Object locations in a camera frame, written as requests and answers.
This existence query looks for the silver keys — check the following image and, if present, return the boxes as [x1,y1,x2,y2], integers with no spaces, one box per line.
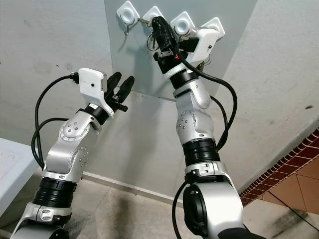
[137,18,162,51]

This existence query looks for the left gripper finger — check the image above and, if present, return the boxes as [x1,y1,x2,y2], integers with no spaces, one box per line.
[118,76,135,99]
[106,72,122,95]

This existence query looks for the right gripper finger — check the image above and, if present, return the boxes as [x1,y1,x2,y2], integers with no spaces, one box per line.
[152,16,167,54]
[157,16,175,50]

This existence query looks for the white plastic folding table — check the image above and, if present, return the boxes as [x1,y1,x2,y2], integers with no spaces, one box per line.
[0,137,39,215]

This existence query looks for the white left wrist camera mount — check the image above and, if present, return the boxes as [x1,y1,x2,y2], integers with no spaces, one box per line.
[79,68,114,119]

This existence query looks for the white adhesive wall hook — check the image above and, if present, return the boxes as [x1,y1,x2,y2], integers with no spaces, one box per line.
[170,11,195,36]
[142,6,164,25]
[202,17,226,38]
[116,1,140,35]

